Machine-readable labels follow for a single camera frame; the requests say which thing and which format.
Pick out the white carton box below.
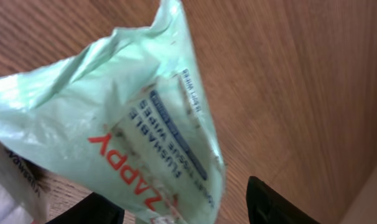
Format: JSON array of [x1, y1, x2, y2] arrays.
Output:
[[0, 143, 49, 224]]

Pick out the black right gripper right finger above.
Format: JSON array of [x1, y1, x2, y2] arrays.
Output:
[[246, 176, 319, 224]]

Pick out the teal wet wipes pack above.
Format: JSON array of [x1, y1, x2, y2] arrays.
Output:
[[0, 1, 225, 224]]

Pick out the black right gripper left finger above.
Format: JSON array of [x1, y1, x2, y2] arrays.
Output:
[[46, 193, 125, 224]]

